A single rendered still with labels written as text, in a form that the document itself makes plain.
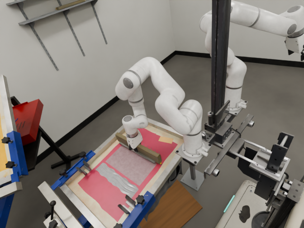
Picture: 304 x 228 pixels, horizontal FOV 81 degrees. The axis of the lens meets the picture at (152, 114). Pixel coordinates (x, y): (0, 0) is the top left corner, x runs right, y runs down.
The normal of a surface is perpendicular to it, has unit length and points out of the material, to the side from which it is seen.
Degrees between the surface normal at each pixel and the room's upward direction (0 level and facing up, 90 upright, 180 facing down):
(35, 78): 90
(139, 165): 0
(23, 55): 90
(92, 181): 0
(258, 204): 0
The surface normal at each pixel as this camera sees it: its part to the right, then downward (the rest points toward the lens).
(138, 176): -0.21, -0.75
